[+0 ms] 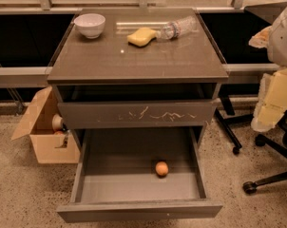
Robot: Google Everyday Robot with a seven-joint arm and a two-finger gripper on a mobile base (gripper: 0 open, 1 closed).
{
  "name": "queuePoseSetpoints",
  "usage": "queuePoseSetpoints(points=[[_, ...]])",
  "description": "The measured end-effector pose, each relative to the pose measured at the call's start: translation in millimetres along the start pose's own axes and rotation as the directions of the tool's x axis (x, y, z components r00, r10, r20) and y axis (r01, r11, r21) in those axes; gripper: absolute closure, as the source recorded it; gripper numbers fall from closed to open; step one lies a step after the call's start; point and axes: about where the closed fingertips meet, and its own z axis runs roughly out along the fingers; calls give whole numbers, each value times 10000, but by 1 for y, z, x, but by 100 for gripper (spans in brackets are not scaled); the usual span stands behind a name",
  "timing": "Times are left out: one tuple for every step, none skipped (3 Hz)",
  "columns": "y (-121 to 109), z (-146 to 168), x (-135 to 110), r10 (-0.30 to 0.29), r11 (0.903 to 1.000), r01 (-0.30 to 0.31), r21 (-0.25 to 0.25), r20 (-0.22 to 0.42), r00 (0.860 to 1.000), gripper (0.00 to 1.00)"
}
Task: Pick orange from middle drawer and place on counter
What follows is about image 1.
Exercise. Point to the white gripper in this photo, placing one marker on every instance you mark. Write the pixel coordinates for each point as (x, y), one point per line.
(283, 41)

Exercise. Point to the orange fruit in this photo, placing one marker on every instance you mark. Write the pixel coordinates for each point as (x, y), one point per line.
(161, 168)

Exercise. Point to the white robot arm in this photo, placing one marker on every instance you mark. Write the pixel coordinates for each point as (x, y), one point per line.
(277, 46)

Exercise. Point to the scratched grey top drawer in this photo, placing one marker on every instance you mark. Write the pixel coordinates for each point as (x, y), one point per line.
(130, 114)

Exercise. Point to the grey drawer cabinet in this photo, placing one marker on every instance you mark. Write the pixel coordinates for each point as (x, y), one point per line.
(109, 69)

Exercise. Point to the open grey middle drawer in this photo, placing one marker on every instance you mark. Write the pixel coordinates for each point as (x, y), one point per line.
(116, 178)

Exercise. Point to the dark side table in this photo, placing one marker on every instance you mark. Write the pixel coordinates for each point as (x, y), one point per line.
(267, 12)

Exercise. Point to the clear plastic water bottle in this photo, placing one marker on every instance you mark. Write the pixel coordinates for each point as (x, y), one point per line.
(177, 28)

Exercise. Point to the yellow sponge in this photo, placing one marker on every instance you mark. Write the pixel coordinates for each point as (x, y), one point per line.
(141, 37)

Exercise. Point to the white ceramic bowl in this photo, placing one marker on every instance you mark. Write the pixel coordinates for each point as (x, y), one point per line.
(91, 25)

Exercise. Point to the white cup in box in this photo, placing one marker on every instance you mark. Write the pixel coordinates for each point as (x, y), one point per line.
(57, 122)

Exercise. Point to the open cardboard box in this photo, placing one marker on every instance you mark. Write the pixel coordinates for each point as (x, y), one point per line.
(49, 146)

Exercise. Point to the metal window rail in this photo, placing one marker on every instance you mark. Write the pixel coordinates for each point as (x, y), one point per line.
(20, 77)

